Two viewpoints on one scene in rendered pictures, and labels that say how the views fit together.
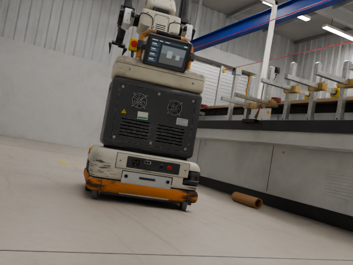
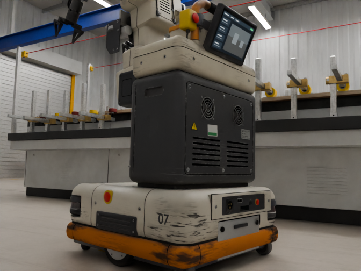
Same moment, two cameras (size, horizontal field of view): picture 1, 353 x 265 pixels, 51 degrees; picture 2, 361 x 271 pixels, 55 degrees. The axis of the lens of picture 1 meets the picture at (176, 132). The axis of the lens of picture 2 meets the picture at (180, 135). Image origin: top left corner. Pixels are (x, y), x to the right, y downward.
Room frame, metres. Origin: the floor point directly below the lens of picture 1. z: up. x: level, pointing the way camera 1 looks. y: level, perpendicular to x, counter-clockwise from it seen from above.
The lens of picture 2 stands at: (1.08, 1.01, 0.35)
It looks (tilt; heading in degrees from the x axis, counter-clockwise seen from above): 5 degrees up; 327
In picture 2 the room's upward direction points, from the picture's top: 1 degrees clockwise
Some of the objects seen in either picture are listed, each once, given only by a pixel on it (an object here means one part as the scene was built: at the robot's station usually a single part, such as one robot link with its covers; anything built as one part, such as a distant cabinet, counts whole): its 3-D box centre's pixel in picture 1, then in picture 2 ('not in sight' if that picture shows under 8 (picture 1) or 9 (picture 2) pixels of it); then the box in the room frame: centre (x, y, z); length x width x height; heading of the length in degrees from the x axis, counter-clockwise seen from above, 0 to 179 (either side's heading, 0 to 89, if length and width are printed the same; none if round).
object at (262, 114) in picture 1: (260, 114); not in sight; (3.07, -0.67, 0.75); 0.26 x 0.01 x 0.10; 26
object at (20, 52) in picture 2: not in sight; (19, 90); (5.37, 0.40, 1.20); 0.12 x 0.09 x 1.00; 116
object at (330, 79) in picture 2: (347, 83); (337, 79); (2.36, -1.04, 0.95); 0.14 x 0.06 x 0.05; 26
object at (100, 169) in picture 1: (137, 171); (173, 213); (2.34, 0.20, 0.16); 0.67 x 0.64 x 0.25; 15
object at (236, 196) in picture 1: (246, 200); not in sight; (2.96, -0.64, 0.04); 0.30 x 0.08 x 0.08; 26
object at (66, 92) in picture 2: not in sight; (65, 113); (4.62, 0.07, 0.88); 0.04 x 0.04 x 0.48; 26
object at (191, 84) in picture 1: (152, 104); (192, 112); (2.25, 0.18, 0.59); 0.55 x 0.34 x 0.83; 105
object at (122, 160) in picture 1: (153, 165); (243, 203); (2.03, 0.09, 0.23); 0.41 x 0.02 x 0.08; 105
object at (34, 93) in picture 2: not in sight; (33, 112); (5.07, 0.29, 0.92); 0.04 x 0.04 x 0.48; 26
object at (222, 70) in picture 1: (217, 99); (88, 102); (5.84, -0.57, 1.25); 0.09 x 0.08 x 1.10; 26
